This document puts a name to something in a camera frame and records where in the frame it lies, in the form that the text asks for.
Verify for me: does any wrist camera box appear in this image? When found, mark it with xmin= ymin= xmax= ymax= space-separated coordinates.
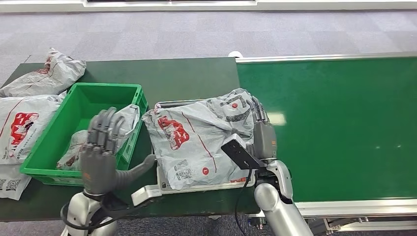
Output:
xmin=131 ymin=184 xmax=163 ymax=207
xmin=221 ymin=133 xmax=266 ymax=171

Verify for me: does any silver conveyor frame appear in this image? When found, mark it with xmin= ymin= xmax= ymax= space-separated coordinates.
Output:
xmin=234 ymin=52 xmax=417 ymax=236

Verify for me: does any green conveyor belt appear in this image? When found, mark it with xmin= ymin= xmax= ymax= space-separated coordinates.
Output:
xmin=236 ymin=57 xmax=417 ymax=203

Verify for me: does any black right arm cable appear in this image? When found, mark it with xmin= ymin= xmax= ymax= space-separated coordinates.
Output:
xmin=234 ymin=168 xmax=255 ymax=236

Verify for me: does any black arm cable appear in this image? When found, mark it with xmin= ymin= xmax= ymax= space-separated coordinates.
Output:
xmin=60 ymin=200 xmax=144 ymax=231
xmin=234 ymin=168 xmax=255 ymax=236

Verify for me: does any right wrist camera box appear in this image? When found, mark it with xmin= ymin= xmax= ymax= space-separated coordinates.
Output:
xmin=221 ymin=133 xmax=266 ymax=171

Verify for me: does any green plastic delivery crate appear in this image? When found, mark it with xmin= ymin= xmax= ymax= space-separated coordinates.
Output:
xmin=19 ymin=82 xmax=149 ymax=187

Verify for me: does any grey plastic mailer package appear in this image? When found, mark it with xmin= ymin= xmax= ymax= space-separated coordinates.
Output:
xmin=142 ymin=88 xmax=258 ymax=191
xmin=0 ymin=48 xmax=87 ymax=98
xmin=0 ymin=92 xmax=67 ymax=201
xmin=56 ymin=104 xmax=141 ymax=172

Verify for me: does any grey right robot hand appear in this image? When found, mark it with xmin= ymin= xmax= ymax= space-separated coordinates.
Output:
xmin=246 ymin=96 xmax=278 ymax=162

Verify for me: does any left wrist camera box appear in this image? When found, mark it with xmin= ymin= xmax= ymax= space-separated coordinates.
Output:
xmin=131 ymin=184 xmax=163 ymax=207

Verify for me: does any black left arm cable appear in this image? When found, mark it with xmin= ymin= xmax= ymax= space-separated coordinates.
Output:
xmin=60 ymin=200 xmax=144 ymax=231

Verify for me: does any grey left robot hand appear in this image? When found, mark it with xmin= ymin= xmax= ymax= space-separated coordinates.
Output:
xmin=80 ymin=107 xmax=158 ymax=197

